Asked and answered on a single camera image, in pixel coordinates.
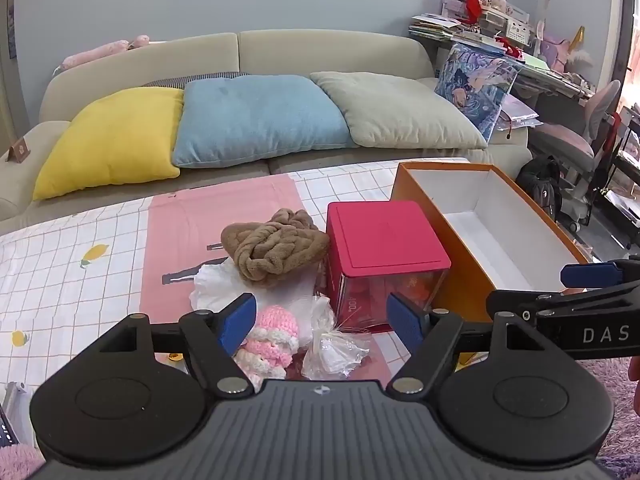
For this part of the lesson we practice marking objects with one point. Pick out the pink knitted hat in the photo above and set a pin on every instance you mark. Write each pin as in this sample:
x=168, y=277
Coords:
x=275, y=325

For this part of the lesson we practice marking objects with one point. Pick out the checked fruit print blanket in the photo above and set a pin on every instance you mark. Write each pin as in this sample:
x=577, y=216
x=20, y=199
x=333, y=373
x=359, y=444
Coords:
x=60, y=270

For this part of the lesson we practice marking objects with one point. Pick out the clear plastic bag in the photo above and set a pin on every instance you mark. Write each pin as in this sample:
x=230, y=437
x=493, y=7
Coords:
x=330, y=355

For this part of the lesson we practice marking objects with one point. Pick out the white desk organizer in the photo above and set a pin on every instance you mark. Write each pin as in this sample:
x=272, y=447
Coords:
x=500, y=20

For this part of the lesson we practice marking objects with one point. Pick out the pink plush toy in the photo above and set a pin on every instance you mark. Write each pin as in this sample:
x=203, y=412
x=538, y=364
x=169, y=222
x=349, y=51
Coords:
x=95, y=53

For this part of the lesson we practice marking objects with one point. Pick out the yellow pillow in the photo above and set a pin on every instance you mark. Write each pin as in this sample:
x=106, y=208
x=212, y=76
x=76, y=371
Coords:
x=110, y=140

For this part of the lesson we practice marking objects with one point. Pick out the printed figure pillow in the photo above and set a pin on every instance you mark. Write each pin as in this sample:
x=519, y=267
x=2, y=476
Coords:
x=470, y=80

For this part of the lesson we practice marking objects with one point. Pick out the red lidded box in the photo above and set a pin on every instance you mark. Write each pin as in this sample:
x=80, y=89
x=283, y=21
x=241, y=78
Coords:
x=380, y=240

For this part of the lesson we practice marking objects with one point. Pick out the blue pillow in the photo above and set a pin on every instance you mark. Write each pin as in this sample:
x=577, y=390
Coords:
x=260, y=115

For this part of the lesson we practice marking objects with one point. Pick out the pink desk chair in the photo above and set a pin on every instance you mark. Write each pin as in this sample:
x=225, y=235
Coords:
x=570, y=145

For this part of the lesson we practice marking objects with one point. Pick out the cluttered desk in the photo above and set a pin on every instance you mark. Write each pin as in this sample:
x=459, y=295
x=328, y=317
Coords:
x=545, y=77

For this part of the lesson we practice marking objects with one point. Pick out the black backpack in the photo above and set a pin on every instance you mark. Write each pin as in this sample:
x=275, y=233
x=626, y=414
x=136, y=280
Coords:
x=540, y=185

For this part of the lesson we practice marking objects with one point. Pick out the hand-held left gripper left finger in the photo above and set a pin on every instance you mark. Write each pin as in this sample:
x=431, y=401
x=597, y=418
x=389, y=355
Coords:
x=239, y=322

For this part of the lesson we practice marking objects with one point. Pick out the white mesh cloth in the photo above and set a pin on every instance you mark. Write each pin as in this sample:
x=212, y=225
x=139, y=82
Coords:
x=210, y=285

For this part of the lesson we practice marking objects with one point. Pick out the unicorn plush toy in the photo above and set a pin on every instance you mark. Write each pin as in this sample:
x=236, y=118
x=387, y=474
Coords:
x=562, y=50

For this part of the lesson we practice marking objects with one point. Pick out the black trolley rack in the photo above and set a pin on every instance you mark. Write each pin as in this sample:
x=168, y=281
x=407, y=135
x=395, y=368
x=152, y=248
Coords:
x=620, y=170

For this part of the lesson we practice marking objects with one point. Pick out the dark striped cushion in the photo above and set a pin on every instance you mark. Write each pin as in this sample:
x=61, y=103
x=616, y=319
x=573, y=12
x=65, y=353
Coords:
x=190, y=80

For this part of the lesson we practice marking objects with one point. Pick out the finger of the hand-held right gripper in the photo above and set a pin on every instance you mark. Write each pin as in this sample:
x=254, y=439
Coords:
x=515, y=305
x=590, y=274

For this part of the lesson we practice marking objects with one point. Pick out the stack of papers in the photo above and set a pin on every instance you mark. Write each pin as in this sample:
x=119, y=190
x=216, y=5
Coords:
x=435, y=25

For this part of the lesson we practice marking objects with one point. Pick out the brown twisted headband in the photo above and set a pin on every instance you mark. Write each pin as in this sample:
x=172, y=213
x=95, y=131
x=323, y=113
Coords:
x=275, y=250

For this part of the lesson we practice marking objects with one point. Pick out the orange cardboard box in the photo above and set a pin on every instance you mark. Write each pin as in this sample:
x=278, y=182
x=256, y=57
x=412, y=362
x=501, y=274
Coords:
x=465, y=280

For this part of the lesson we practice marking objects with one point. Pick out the grey-beige pillow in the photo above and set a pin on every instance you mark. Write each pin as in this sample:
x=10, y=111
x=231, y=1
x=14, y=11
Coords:
x=400, y=105

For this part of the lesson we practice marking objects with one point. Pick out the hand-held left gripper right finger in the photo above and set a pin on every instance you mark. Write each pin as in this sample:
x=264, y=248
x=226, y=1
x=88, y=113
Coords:
x=405, y=322

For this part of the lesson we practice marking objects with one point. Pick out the pink printed cloth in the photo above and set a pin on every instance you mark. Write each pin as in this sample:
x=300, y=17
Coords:
x=200, y=220

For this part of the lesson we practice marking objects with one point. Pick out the small brown card stand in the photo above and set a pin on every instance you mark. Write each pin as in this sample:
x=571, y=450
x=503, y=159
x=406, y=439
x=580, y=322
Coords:
x=20, y=150

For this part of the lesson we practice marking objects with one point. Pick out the plastic folder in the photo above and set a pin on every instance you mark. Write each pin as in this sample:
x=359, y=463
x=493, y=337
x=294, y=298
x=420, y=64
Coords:
x=520, y=115

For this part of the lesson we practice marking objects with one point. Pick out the beige sofa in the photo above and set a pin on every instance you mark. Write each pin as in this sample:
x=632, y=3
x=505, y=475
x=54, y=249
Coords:
x=300, y=50

